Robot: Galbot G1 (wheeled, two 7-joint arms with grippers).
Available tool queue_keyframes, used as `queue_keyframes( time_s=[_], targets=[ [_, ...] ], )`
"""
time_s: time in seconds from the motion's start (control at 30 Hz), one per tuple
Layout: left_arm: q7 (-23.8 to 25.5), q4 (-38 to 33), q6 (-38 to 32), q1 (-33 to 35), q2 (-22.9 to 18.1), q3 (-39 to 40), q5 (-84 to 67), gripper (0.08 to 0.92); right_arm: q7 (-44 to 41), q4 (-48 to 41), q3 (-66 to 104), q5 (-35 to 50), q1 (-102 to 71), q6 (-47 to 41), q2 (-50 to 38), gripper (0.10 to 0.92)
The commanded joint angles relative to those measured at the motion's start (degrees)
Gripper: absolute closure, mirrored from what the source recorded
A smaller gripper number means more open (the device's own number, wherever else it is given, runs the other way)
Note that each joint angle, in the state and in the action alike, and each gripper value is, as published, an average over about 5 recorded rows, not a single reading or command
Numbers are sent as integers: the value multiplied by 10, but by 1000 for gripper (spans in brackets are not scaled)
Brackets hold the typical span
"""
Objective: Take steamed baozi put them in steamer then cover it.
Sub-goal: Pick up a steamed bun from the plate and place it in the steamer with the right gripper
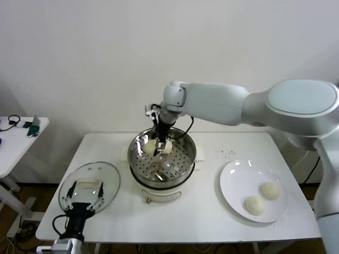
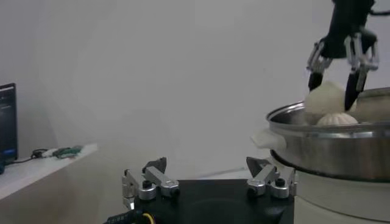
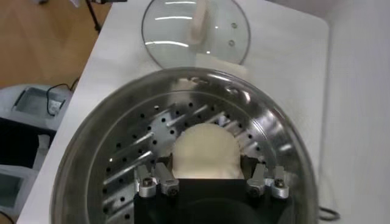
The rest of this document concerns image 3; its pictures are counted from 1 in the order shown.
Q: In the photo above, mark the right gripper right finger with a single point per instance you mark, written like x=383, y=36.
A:
x=259, y=176

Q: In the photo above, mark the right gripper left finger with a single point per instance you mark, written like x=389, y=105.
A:
x=164, y=176

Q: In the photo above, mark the white steamed baozi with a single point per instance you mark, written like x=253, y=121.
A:
x=207, y=152

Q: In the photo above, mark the round glass pot lid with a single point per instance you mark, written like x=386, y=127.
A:
x=170, y=30

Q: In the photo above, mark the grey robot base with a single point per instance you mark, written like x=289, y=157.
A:
x=30, y=103

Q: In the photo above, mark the stainless steel steamer basket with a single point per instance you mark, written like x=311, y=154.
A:
x=128, y=131

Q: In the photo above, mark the thin black rod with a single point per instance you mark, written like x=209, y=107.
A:
x=92, y=15

